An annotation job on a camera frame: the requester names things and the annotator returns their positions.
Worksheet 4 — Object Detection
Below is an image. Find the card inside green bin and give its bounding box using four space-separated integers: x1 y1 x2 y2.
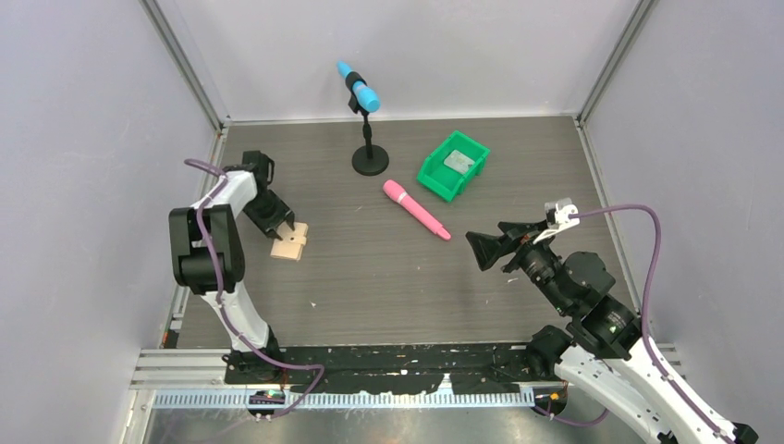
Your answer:
444 150 475 175

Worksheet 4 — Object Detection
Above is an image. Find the green plastic bin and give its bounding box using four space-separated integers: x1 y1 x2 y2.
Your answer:
417 130 491 203

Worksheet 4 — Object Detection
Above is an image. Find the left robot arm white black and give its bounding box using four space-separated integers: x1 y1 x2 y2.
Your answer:
168 151 295 383

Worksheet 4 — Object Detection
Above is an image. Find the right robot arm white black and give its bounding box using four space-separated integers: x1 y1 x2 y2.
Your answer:
466 221 759 443

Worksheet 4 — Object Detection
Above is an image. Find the blue toy microphone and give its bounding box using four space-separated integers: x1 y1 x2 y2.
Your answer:
337 61 381 114

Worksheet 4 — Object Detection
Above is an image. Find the pink toy microphone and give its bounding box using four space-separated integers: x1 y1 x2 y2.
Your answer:
382 179 451 241

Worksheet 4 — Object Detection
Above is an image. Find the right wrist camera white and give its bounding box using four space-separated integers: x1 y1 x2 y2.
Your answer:
533 198 580 244

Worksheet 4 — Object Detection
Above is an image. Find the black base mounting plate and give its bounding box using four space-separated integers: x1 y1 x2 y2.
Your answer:
222 342 565 395

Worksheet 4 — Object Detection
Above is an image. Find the black microphone stand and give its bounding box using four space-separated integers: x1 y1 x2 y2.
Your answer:
348 73 391 178

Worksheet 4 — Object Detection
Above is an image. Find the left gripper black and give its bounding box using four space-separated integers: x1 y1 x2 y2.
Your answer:
242 191 293 239

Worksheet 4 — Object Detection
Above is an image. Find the beige card holder wallet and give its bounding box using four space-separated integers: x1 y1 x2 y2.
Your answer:
270 222 309 261

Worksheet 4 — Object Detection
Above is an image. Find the aluminium front rail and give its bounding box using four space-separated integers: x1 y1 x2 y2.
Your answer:
153 387 535 410

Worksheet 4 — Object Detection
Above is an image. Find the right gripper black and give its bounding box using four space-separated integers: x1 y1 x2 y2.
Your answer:
463 217 571 313

